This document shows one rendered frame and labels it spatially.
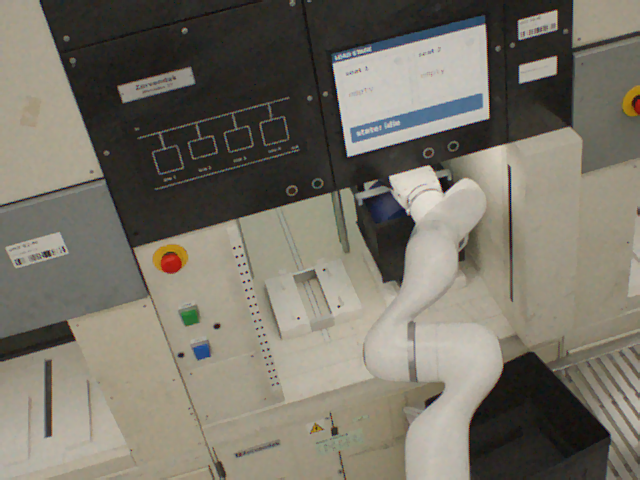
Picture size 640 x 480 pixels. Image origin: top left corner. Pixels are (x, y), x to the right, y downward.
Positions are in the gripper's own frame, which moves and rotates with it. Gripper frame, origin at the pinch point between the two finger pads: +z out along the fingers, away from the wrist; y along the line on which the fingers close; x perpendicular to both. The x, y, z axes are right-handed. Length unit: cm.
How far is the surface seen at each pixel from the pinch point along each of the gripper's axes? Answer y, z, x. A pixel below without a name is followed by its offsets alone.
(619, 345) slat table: 40, -34, -45
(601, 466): 16, -69, -37
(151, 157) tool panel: -53, -30, 36
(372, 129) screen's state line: -12.9, -30.3, 30.0
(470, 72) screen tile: 6.5, -30.3, 36.4
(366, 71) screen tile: -13, -30, 42
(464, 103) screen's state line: 5.0, -30.3, 30.4
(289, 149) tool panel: -29, -30, 30
